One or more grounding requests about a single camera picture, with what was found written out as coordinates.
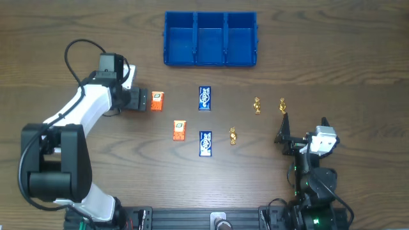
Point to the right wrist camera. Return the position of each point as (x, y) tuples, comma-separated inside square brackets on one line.
[(322, 140)]

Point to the blue tray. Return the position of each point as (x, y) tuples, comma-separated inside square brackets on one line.
[(211, 48)]

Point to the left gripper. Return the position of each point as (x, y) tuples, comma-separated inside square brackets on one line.
[(138, 99)]

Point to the blue candy pack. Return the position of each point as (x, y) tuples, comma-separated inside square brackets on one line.
[(205, 143), (204, 98)]

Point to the mounting rail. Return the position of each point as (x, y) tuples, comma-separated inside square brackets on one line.
[(185, 218)]

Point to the gold candy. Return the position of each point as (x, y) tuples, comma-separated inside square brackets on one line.
[(257, 105), (282, 106), (233, 135)]

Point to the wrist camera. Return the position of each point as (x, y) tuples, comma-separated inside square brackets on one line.
[(322, 140), (131, 75)]

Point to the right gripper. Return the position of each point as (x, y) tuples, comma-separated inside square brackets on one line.
[(294, 145)]

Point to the orange candy box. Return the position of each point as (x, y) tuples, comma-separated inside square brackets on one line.
[(179, 131), (157, 101)]

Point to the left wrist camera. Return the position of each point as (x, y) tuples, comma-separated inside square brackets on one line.
[(131, 75)]

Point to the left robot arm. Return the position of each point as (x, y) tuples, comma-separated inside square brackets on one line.
[(96, 105)]

